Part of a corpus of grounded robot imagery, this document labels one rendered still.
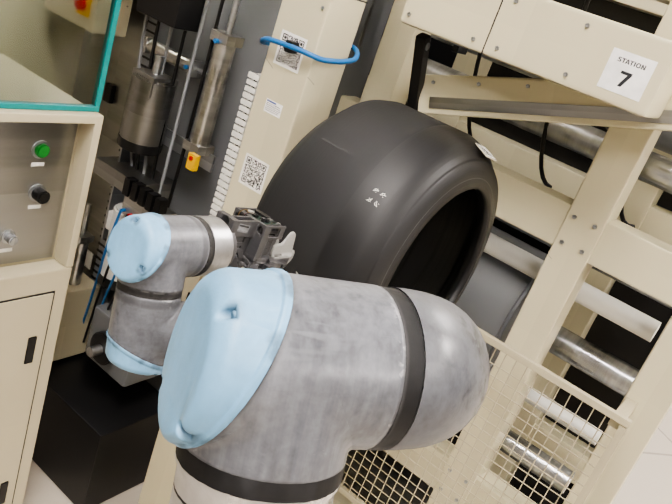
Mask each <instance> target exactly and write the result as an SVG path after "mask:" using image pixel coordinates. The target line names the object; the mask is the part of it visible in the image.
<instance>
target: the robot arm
mask: <svg viewBox="0 0 672 504"><path fill-rule="evenodd" d="M285 229H286V226H281V224H280V223H279V222H275V221H274V220H272V219H271V217H270V216H268V215H267V214H265V213H263V212H262V211H260V210H257V208H248V207H236V208H235V210H234V213H233V215H230V214H229V213H227V212H225V211H221V210H218V212H217V215H216V217H215V216H198V215H165V214H157V213H144V214H134V215H129V216H127V217H125V218H123V219H122V220H120V221H119V222H118V223H117V224H116V226H115V227H114V228H113V230H112V232H111V234H110V236H109V239H108V243H107V257H108V258H107V261H108V264H109V267H110V269H111V271H112V272H113V274H114V275H115V276H116V277H117V283H116V289H115V294H114V300H113V306H112V311H111V317H110V323H109V328H108V330H107V331H106V336H107V341H106V349H105V353H106V356H107V358H108V360H109V361H110V362H111V363H112V364H114V365H115V366H117V367H118V368H120V369H123V370H125V371H128V372H131V373H135V374H140V375H160V374H162V375H161V376H162V378H163V380H162V384H161V387H160V389H159V396H158V422H159V427H160V431H161V433H162V436H163V437H164V438H165V439H166V440H167V441H168V442H170V443H172V444H174V445H176V450H175V460H176V464H177V466H176V471H175V476H174V481H173V487H172V492H171V497H170V502H169V504H333V499H334V495H335V493H336V492H337V491H338V490H339V488H340V485H341V482H342V478H343V473H344V469H345V464H346V460H347V456H348V453H349V451H350V450H376V451H384V450H406V449H417V448H423V447H428V446H431V445H434V444H437V443H440V442H442V441H444V440H447V439H449V438H451V437H453V436H454V435H455V434H457V433H458V432H459V431H461V430H462V429H463V428H464V427H465V426H466V425H467V424H468V423H469V422H470V421H471V420H472V419H473V417H474V416H475V415H476V414H477V412H478V410H479V409H480V407H481V405H482V403H483V401H484V399H485V395H486V392H487V389H488V383H489V376H490V362H489V354H488V351H487V347H486V343H485V341H484V339H483V337H482V334H481V332H480V330H479V329H478V327H477V326H476V324H475V323H474V322H473V320H472V319H471V318H470V317H469V316H468V315H467V314H466V313H465V312H464V311H463V310H461V309H460V308H459V307H457V306H456V305H455V304H453V303H451V302H450V301H447V300H445V299H443V298H441V297H439V296H435V295H432V294H429V293H426V292H422V291H417V290H412V289H406V288H399V287H384V286H378V285H373V284H366V283H359V282H351V281H344V280H337V279H329V278H322V277H315V276H307V275H300V274H293V273H287V272H286V271H284V270H282V269H283V268H284V267H286V265H287V264H288V263H289V262H290V261H291V259H292V258H293V256H294V253H295V252H294V250H293V245H294V241H295V237H296V234H295V232H290V233H289V234H288V235H287V237H286V238H285V239H284V241H283V242H282V243H279V239H282V237H283V234H284V232H285ZM237 267H238V268H237ZM241 267H244V268H241ZM196 276H205V277H204V278H203V279H202V280H200V281H199V283H198V284H197V285H196V287H195V288H194V289H193V290H192V292H191V293H190V295H189V296H188V298H187V300H186V301H181V297H182V291H183V288H184V282H185V277H196Z"/></svg>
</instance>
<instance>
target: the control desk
mask: <svg viewBox="0 0 672 504"><path fill-rule="evenodd" d="M103 119H104V116H103V115H101V114H100V113H98V112H87V111H60V110H33V109H6V108H0V504H23V500H24V495H25V490H26V486H27V481H28V476H29V471H30V466H31V462H32V457H33V452H34V447H35V442H36V438H37V433H38V428H39V423H40V418H41V414H42V409H43V404H44V399H45V394H46V390H47V385H48V380H49V375H50V370H51V366H52V361H53V356H54V351H55V346H56V342H57V337H58V332H59V327H60V322H61V318H62V313H63V308H64V303H65V298H66V294H67V289H68V284H69V279H70V274H71V270H72V268H71V267H72V266H73V262H74V258H75V253H76V248H77V243H78V238H79V234H80V229H81V224H82V219H83V214H84V210H85V205H86V200H87V195H88V191H89V186H90V181H91V176H92V171H93V167H94V162H95V157H96V152H97V147H98V143H99V138H100V133H101V128H102V123H103Z"/></svg>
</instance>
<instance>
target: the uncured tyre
mask: <svg viewBox="0 0 672 504"><path fill-rule="evenodd" d="M323 138H324V139H326V140H328V141H330V142H332V143H333V144H335V145H337V146H339V147H341V148H343V149H345V150H347V151H349V152H351V154H348V153H347V152H345V151H343V150H341V149H339V148H337V147H335V146H333V145H331V144H329V143H328V142H326V141H324V140H322V139H323ZM475 143H478V144H480V143H479V142H478V141H477V140H476V139H474V138H473V137H472V136H471V135H469V134H467V133H465V132H463V131H461V130H459V129H456V128H454V127H452V126H450V125H448V124H446V123H443V122H441V121H439V120H437V119H435V118H433V117H430V116H428V115H426V114H424V113H422V112H420V111H417V110H415V109H413V108H411V107H409V106H407V105H404V104H402V103H399V102H394V101H386V100H368V101H364V102H360V103H357V104H355V105H352V106H350V107H348V108H346V109H344V110H342V111H341V112H339V113H337V114H335V115H333V116H331V117H329V118H328V119H326V120H324V121H323V122H321V123H320V124H319V125H317V126H316V127H315V128H314V129H312V130H311V131H310V132H309V133H308V134H307V135H306V136H305V137H304V138H302V139H301V141H300V142H299V143H298V144H297V145H296V146H295V147H294V148H293V149H292V150H291V152H290V153H289V154H288V155H287V157H286V158H285V159H284V161H283V162H282V163H281V165H280V166H279V168H278V169H277V171H276V172H275V174H274V175H273V177H272V179H271V180H270V182H269V184H268V186H267V187H266V189H265V191H264V193H263V195H262V197H261V199H260V202H259V204H258V206H257V210H260V211H262V212H263V213H265V214H267V215H268V216H270V217H271V219H272V220H274V221H275V222H279V223H280V224H281V226H286V229H285V232H284V234H283V237H282V239H279V243H282V242H283V241H284V239H285V238H286V237H287V235H288V234H289V233H290V232H295V234H296V237H295V241H294V245H293V250H294V252H295V253H294V256H293V258H292V259H291V261H290V262H289V263H288V264H287V265H286V267H284V268H283V269H282V270H284V271H286V272H287V273H294V270H295V267H296V268H298V269H299V270H301V271H302V272H304V273H305V274H307V276H315V277H322V278H329V279H337V280H344V281H351V282H359V283H366V284H373V285H378V286H384V287H399V288H406V289H412V290H417V291H422V292H426V293H429V294H432V295H435V296H439V297H441V298H443V299H445V300H447V301H450V302H451V303H453V304H456V303H457V301H458V300H459V298H460V296H461V295H462V293H463V291H464V290H465V288H466V286H467V284H468V282H469V281H470V279H471V277H472V275H473V273H474V271H475V269H476V267H477V265H478V263H479V261H480V258H481V256H482V254H483V251H484V249H485V246H486V244H487V241H488V238H489V235H490V232H491V229H492V226H493V222H494V218H495V214H496V209H497V202H498V182H497V178H496V175H495V172H494V169H493V165H492V162H491V159H490V158H487V157H486V156H485V154H484V153H483V152H482V151H481V150H480V149H479V147H478V146H477V145H476V144H475ZM480 145H481V144H480ZM375 185H378V186H380V187H381V188H383V189H384V190H386V191H387V192H389V193H390V194H389V196H388V197H387V198H386V199H385V201H384V202H383V203H382V205H381V206H380V207H379V209H378V210H377V211H376V210H375V209H373V208H372V207H370V206H368V205H367V204H365V203H363V201H364V200H365V198H366V197H367V195H368V194H369V193H370V191H371V190H372V189H373V188H374V186H375Z"/></svg>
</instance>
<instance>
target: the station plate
mask: <svg viewBox="0 0 672 504"><path fill-rule="evenodd" d="M657 64H658V62H656V61H653V60H650V59H647V58H644V57H641V56H639V55H636V54H633V53H630V52H627V51H624V50H622V49H619V48H616V47H614V49H613V51H612V53H611V55H610V58H609V60H608V62H607V64H606V66H605V68H604V70H603V73H602V75H601V77H600V79H599V81H598V83H597V85H596V86H598V87H601V88H604V89H606V90H609V91H611V92H614V93H617V94H619V95H622V96H624V97H627V98H630V99H632V100H635V101H637V102H639V100H640V98H641V96H642V94H643V92H644V90H645V88H646V86H647V84H648V82H649V80H650V78H651V76H652V74H653V72H654V70H655V68H656V66H657Z"/></svg>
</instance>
